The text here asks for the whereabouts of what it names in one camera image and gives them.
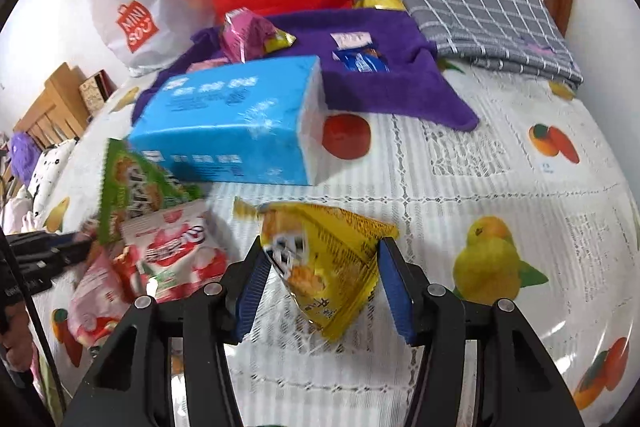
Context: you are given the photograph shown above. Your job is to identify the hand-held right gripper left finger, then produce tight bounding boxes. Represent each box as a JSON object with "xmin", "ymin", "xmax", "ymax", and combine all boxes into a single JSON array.
[{"xmin": 62, "ymin": 239, "xmax": 273, "ymax": 427}]

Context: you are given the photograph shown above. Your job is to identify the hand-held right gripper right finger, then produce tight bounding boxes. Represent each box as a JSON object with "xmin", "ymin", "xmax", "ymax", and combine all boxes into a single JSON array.
[{"xmin": 375, "ymin": 237, "xmax": 586, "ymax": 427}]

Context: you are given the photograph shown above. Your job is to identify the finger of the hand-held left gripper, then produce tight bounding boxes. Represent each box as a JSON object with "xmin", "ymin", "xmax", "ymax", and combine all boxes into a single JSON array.
[
  {"xmin": 10, "ymin": 247, "xmax": 93, "ymax": 269},
  {"xmin": 7, "ymin": 231, "xmax": 96, "ymax": 253}
]

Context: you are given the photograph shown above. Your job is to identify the pink strawberry snack packet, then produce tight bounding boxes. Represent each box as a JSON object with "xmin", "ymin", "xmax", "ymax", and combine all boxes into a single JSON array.
[{"xmin": 66, "ymin": 252, "xmax": 137, "ymax": 349}]

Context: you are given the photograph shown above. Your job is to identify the red snack packet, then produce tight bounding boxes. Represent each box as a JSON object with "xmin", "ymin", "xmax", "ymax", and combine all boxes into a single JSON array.
[{"xmin": 111, "ymin": 244, "xmax": 147, "ymax": 300}]

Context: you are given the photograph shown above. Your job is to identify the yellow triangular snack packet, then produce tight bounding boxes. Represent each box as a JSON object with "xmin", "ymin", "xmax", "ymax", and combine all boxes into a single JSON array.
[{"xmin": 232, "ymin": 196, "xmax": 401, "ymax": 344}]

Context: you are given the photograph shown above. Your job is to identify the white strawberry snack packet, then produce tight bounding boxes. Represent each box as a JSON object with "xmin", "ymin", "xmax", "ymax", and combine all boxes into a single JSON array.
[{"xmin": 120, "ymin": 201, "xmax": 230, "ymax": 304}]

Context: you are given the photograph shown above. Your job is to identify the green triangular snack packet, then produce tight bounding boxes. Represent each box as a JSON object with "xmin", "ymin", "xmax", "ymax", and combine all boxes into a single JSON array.
[{"xmin": 96, "ymin": 138, "xmax": 205, "ymax": 246}]

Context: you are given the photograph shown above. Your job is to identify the pink purple snack bar packet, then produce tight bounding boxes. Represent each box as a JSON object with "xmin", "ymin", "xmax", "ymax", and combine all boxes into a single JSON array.
[{"xmin": 186, "ymin": 58, "xmax": 228, "ymax": 75}]

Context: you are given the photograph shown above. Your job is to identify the small blue snack packet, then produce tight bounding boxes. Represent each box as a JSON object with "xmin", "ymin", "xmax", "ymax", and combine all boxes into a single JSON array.
[{"xmin": 332, "ymin": 47, "xmax": 392, "ymax": 74}]

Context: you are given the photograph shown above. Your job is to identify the small white snack packet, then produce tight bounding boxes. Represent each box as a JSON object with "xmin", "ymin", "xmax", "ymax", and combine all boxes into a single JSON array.
[{"xmin": 330, "ymin": 32, "xmax": 373, "ymax": 51}]

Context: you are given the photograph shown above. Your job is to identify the large pink snack packet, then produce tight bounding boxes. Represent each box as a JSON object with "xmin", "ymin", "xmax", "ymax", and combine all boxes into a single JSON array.
[{"xmin": 221, "ymin": 7, "xmax": 297, "ymax": 64}]

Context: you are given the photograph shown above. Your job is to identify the person's left hand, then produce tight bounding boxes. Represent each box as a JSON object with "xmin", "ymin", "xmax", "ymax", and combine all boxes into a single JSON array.
[{"xmin": 0, "ymin": 307, "xmax": 34, "ymax": 373}]

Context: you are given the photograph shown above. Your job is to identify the pink printed cloth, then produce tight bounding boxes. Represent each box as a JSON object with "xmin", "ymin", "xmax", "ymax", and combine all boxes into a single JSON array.
[{"xmin": 0, "ymin": 194, "xmax": 41, "ymax": 233}]

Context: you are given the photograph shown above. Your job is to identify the white polka dot pillow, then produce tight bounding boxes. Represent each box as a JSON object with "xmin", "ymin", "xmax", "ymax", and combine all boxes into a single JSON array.
[{"xmin": 26, "ymin": 138, "xmax": 77, "ymax": 210}]

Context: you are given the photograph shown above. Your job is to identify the purple plush toy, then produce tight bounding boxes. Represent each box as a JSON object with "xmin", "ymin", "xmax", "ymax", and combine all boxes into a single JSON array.
[{"xmin": 9, "ymin": 132, "xmax": 42, "ymax": 184}]

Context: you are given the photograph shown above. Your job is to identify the fruit print table cover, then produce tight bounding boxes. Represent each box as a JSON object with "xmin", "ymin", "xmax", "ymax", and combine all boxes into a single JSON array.
[{"xmin": 30, "ymin": 52, "xmax": 640, "ymax": 427}]

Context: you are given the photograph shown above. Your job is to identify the wooden headboard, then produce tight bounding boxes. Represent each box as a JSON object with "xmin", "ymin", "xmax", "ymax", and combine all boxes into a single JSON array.
[{"xmin": 14, "ymin": 62, "xmax": 91, "ymax": 144}]

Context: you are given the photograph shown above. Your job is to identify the patterned box with red edge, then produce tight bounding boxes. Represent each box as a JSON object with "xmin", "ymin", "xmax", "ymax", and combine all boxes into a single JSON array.
[{"xmin": 79, "ymin": 69, "xmax": 120, "ymax": 116}]

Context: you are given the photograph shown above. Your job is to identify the blue tissue pack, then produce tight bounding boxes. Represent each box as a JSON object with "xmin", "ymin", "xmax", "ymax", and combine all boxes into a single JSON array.
[{"xmin": 126, "ymin": 54, "xmax": 329, "ymax": 186}]

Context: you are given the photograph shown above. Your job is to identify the purple towel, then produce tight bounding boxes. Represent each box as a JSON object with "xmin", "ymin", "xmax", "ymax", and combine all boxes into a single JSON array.
[{"xmin": 135, "ymin": 7, "xmax": 481, "ymax": 132}]

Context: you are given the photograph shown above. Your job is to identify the grey checked folded cloth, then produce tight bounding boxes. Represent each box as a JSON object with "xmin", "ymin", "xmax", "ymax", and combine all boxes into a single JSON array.
[{"xmin": 387, "ymin": 0, "xmax": 585, "ymax": 88}]

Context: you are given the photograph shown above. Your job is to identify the black cable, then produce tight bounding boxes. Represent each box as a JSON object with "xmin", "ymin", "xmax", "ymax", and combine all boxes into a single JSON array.
[{"xmin": 0, "ymin": 229, "xmax": 68, "ymax": 415}]

